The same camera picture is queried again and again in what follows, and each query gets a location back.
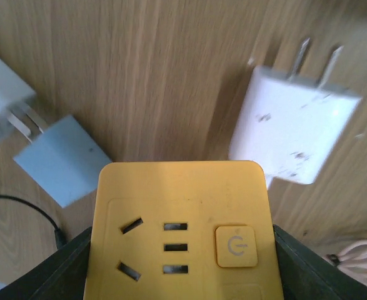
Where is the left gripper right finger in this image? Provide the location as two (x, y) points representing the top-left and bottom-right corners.
(273, 225), (367, 299)

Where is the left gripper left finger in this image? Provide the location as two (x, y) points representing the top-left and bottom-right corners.
(0, 227), (92, 299)

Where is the pink usb cable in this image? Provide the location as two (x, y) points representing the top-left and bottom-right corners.
(325, 239), (367, 281)

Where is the yellow cube socket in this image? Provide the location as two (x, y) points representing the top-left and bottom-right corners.
(84, 161), (283, 299)

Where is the light blue small plug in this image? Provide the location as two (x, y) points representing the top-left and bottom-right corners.
(8, 110), (112, 208)

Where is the white charger plug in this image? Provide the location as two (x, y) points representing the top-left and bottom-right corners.
(228, 38), (362, 185)

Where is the white cube adapter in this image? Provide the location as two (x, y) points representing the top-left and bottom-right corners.
(0, 59), (36, 141)

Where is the black cable with plug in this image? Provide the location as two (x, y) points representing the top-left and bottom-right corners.
(0, 194), (68, 251)

